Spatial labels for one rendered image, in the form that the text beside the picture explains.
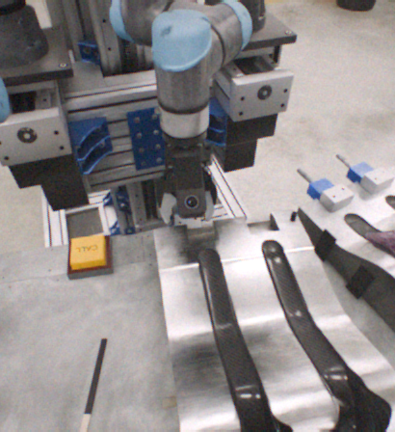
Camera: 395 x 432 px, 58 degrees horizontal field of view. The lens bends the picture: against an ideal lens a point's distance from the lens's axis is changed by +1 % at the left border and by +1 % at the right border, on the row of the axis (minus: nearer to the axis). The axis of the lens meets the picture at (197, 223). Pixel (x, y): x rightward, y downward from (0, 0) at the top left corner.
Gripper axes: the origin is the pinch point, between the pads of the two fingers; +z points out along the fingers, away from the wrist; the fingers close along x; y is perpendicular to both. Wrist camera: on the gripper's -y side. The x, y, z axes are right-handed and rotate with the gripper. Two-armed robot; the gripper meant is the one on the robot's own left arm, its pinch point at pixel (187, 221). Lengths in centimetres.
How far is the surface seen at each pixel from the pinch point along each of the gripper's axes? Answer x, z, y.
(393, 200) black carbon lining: -41.7, -0.4, 2.5
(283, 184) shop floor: -57, 85, 98
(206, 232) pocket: -3.3, -1.8, -4.7
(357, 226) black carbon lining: -32.2, -0.3, -3.7
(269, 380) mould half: -8.3, -7.7, -32.6
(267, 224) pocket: -14.8, -1.8, -3.3
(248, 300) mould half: -8.3, -3.8, -19.9
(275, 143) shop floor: -60, 85, 136
